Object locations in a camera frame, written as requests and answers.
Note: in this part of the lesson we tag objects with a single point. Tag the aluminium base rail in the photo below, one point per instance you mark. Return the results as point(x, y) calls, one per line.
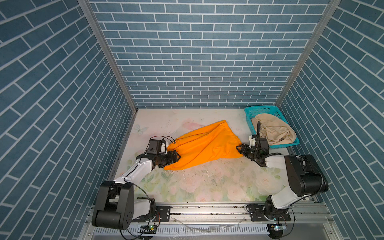
point(309, 221)

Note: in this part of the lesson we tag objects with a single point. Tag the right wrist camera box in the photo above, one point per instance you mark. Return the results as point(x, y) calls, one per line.
point(253, 141)

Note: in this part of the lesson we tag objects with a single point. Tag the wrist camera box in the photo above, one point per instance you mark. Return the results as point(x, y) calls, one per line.
point(253, 141)
point(157, 147)

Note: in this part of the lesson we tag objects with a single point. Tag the orange shorts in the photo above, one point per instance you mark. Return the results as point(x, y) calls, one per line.
point(210, 143)

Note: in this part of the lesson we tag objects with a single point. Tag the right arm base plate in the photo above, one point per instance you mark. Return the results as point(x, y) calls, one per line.
point(259, 213)

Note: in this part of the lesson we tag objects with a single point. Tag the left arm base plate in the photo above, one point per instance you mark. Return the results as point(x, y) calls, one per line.
point(162, 214)

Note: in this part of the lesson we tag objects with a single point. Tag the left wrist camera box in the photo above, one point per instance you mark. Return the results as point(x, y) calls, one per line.
point(157, 147)

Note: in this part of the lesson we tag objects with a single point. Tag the white vented cable duct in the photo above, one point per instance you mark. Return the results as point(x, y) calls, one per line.
point(179, 230)

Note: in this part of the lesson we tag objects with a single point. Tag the teal plastic basket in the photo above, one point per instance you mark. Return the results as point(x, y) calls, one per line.
point(251, 112)

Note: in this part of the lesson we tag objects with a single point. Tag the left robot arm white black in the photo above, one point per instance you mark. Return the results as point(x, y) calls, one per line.
point(116, 206)

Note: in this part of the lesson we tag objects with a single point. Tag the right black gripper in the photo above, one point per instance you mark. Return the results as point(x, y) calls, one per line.
point(243, 150)

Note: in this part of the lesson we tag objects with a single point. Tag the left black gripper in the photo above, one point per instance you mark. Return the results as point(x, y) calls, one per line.
point(170, 159)

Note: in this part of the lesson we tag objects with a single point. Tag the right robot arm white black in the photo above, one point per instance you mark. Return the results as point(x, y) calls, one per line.
point(305, 178)

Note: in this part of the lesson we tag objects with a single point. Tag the beige shorts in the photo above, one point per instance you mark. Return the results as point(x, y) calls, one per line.
point(273, 129)

